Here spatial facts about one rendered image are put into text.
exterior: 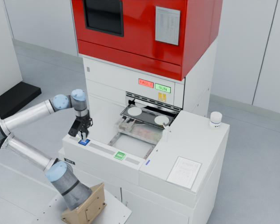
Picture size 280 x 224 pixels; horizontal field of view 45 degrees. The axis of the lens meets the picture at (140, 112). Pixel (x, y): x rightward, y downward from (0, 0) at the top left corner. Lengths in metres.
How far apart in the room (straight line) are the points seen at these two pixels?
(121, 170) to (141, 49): 0.78
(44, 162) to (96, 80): 0.94
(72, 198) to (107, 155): 0.38
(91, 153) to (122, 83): 0.65
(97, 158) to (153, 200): 0.42
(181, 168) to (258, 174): 1.51
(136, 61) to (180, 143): 0.61
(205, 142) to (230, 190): 1.11
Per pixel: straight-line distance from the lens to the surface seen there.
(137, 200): 2.19
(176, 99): 2.35
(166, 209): 2.11
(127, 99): 2.56
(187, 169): 1.98
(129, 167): 2.00
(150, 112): 2.45
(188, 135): 2.19
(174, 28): 2.04
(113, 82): 2.56
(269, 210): 3.15
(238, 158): 3.48
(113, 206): 1.99
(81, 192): 1.81
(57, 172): 1.80
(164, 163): 2.00
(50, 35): 5.02
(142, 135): 2.29
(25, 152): 1.95
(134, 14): 2.14
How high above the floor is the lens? 2.43
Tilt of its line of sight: 39 degrees down
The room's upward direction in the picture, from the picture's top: 1 degrees counter-clockwise
